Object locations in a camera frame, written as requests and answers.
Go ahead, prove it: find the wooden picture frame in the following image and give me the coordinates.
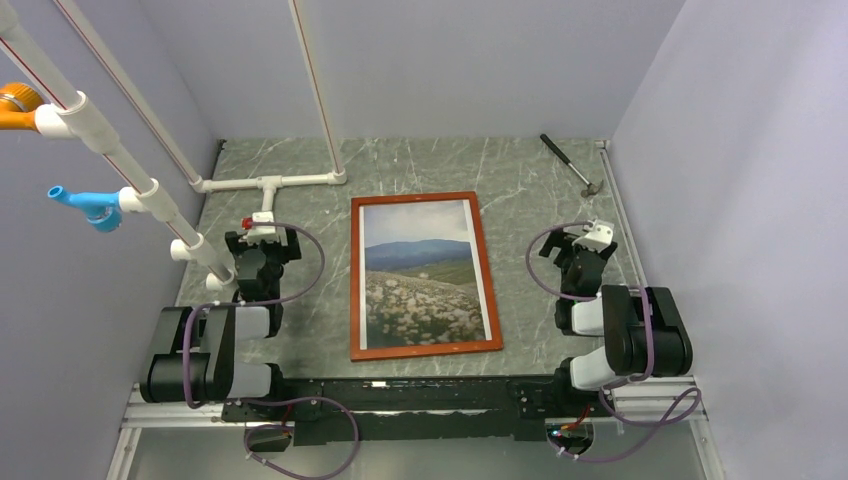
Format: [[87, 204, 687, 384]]
[[349, 191, 505, 363]]

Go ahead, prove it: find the landscape photo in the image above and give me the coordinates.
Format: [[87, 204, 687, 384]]
[[360, 199, 493, 350]]

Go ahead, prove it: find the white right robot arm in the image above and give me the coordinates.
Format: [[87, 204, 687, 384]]
[[531, 226, 694, 415]]

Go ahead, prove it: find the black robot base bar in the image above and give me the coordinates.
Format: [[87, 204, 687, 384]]
[[222, 369, 610, 446]]

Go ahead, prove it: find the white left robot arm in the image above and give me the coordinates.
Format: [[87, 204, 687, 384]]
[[138, 228, 302, 420]]

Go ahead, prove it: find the blue faucet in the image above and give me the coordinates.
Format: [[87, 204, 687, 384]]
[[47, 185, 123, 233]]

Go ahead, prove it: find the white pvc pipe stand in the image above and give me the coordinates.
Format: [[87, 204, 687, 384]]
[[0, 0, 348, 293]]

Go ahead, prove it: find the orange faucet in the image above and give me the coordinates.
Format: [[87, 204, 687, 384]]
[[1, 82, 45, 131]]

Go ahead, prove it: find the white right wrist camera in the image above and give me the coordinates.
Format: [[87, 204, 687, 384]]
[[573, 219, 615, 253]]

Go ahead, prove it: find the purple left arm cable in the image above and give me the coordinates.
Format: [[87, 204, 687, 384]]
[[182, 221, 360, 480]]

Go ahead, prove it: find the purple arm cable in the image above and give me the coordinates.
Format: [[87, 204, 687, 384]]
[[525, 221, 704, 465], [182, 221, 360, 480]]

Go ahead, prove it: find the black handled hammer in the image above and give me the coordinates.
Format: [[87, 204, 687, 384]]
[[539, 133, 604, 198]]

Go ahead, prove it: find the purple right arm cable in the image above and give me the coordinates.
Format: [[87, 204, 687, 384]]
[[525, 221, 704, 465]]

